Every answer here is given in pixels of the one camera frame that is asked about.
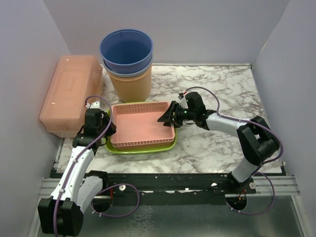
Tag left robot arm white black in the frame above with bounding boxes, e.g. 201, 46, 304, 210
38, 108, 116, 237

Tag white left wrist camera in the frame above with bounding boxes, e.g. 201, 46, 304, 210
85, 100, 101, 109

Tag green plastic tray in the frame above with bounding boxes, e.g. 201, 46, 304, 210
105, 101, 179, 155

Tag black metal base rail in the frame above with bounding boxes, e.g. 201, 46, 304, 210
80, 170, 300, 208

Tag orange plastic bucket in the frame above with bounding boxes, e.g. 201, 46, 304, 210
106, 67, 152, 103

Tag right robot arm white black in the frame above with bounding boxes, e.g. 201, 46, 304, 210
158, 92, 281, 193

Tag light blue plastic bucket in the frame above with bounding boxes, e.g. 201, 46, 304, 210
103, 55, 154, 78

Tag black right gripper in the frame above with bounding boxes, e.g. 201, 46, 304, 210
158, 101, 196, 128

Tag pink perforated basket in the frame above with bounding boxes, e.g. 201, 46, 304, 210
110, 101, 176, 145
105, 133, 177, 153

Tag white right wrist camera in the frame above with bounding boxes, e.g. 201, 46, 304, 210
178, 91, 188, 109

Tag translucent pink storage box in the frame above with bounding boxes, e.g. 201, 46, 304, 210
39, 55, 103, 138

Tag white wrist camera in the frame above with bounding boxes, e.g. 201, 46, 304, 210
85, 100, 101, 109
178, 91, 188, 109

